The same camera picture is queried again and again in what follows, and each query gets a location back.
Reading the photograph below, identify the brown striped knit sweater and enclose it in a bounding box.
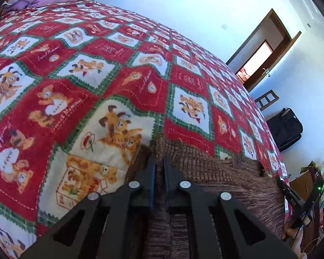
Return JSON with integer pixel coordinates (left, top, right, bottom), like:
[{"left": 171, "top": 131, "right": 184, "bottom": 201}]
[{"left": 125, "top": 134, "right": 285, "bottom": 258}]

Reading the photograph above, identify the person's right hand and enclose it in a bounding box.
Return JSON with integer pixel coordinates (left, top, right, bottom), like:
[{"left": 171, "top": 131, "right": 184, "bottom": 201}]
[{"left": 281, "top": 223, "right": 307, "bottom": 259}]

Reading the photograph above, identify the brown wooden door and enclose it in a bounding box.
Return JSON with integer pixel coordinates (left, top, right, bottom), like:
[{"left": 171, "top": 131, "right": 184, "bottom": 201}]
[{"left": 226, "top": 9, "right": 301, "bottom": 92}]

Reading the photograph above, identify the wooden cabinet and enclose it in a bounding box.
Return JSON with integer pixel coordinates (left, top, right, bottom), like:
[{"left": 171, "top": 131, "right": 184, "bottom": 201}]
[{"left": 290, "top": 168, "right": 321, "bottom": 252}]

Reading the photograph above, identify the wooden chair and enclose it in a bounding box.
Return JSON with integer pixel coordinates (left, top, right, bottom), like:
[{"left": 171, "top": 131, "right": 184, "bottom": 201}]
[{"left": 254, "top": 90, "right": 279, "bottom": 111}]

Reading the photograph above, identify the red patchwork bedspread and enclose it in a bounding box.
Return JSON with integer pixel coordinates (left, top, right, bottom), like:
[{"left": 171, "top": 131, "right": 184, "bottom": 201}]
[{"left": 0, "top": 0, "right": 284, "bottom": 258}]

